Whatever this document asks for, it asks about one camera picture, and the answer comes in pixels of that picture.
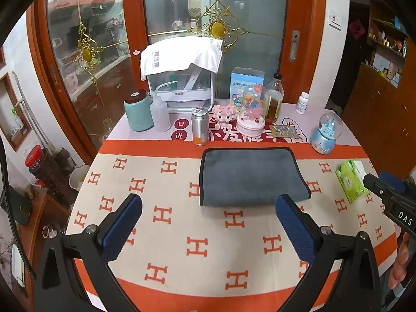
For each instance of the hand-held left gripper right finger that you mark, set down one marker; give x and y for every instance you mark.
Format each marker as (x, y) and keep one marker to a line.
(295, 224)

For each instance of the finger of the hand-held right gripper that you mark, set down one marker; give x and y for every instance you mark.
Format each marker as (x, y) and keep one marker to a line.
(395, 182)
(377, 187)

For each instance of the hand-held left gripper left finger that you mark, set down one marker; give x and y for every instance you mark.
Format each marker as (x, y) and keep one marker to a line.
(123, 224)

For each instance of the grey towel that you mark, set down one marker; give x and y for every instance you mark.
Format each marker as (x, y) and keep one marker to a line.
(250, 175)

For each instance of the person's right hand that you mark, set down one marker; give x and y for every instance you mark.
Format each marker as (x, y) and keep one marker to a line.
(399, 263)

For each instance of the green tissue pack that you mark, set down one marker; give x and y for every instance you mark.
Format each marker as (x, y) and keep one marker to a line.
(352, 183)

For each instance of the wooden cabinet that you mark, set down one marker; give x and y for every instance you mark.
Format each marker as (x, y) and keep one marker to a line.
(377, 120)

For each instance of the white bucket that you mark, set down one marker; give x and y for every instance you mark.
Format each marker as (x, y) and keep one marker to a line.
(78, 177)

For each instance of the blue snow globe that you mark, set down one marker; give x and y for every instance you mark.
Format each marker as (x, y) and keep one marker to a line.
(325, 136)

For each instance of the dark brown basket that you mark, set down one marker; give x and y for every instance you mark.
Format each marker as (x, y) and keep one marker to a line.
(57, 178)

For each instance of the orange and cream printed blanket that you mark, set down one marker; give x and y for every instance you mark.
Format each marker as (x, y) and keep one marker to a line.
(195, 266)

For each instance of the lavender printed table mat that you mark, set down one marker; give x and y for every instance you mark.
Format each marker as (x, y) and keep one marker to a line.
(146, 136)

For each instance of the silver blister pack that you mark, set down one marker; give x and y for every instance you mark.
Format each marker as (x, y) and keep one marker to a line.
(284, 132)

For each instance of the dark green bag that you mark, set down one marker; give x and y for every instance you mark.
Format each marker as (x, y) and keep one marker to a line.
(19, 204)

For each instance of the pink round music box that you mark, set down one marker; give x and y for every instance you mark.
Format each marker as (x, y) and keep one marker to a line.
(250, 125)

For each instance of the red lidded jar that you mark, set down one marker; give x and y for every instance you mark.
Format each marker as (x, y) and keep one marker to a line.
(34, 159)

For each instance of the white pill bottle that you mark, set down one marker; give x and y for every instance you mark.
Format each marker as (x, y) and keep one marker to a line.
(302, 104)

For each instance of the teal jar with brown lid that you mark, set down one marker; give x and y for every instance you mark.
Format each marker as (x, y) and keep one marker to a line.
(139, 113)

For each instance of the white squeeze bottle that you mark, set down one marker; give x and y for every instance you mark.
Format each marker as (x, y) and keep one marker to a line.
(160, 117)

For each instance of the glass bottle with amber liquid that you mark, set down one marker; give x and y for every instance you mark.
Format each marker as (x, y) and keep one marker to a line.
(273, 104)

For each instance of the silver and orange can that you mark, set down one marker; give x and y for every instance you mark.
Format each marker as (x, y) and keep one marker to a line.
(200, 126)

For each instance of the pink pig block toy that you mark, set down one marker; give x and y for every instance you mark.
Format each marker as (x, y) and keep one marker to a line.
(222, 114)

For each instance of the duck dome toy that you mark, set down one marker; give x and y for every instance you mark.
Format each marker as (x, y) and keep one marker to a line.
(253, 97)

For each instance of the wooden shelf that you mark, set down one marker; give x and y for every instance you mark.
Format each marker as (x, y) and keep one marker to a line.
(386, 39)

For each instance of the orange framed glass door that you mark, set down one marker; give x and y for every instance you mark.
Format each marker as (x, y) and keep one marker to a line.
(302, 13)
(97, 81)

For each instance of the white clear storage box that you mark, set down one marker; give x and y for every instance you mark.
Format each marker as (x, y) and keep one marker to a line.
(182, 87)

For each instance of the blue carton box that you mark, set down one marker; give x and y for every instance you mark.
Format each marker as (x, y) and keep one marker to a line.
(240, 78)

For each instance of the white cloth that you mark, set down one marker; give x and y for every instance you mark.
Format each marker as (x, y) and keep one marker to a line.
(182, 53)

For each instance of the white light switch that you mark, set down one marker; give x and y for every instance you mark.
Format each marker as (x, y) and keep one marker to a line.
(336, 19)

